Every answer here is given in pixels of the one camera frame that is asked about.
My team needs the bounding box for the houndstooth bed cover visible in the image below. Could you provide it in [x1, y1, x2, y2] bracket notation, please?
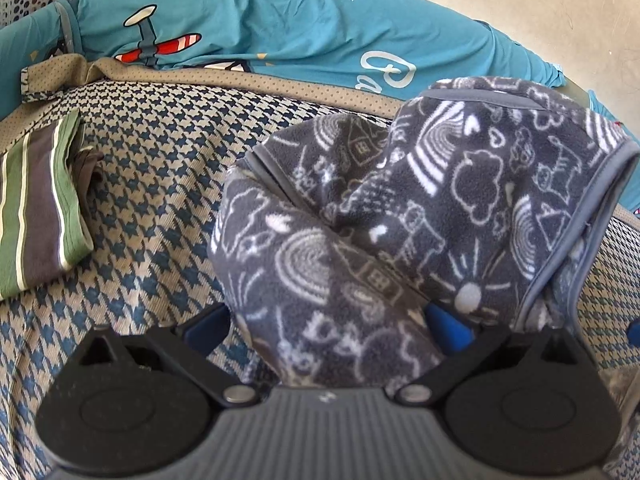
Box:
[0, 54, 640, 480]

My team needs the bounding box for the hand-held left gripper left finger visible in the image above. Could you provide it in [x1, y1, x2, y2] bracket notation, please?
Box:
[77, 304, 261, 408]

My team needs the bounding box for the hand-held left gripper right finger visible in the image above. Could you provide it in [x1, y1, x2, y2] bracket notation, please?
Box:
[395, 305, 576, 408]

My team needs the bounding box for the teal star print cushion cover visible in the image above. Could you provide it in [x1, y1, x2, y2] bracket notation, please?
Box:
[0, 0, 569, 111]

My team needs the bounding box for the green striped folded garment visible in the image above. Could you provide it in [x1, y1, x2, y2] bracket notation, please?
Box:
[0, 109, 96, 302]

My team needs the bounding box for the grey printed fleece jacket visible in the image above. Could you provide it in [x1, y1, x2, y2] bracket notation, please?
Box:
[207, 76, 640, 392]

